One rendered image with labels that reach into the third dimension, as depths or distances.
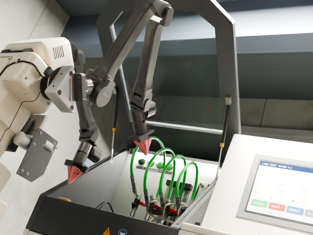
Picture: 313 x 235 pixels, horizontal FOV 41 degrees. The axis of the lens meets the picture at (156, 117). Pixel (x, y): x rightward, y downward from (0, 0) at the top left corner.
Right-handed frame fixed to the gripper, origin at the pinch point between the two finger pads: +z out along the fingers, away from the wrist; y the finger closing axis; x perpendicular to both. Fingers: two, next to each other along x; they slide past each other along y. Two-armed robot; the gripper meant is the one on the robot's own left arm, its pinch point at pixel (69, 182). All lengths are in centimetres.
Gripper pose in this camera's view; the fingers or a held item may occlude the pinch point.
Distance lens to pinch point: 194.4
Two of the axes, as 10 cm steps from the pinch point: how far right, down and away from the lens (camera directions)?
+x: -3.5, -5.1, -7.9
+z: -3.2, 8.5, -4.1
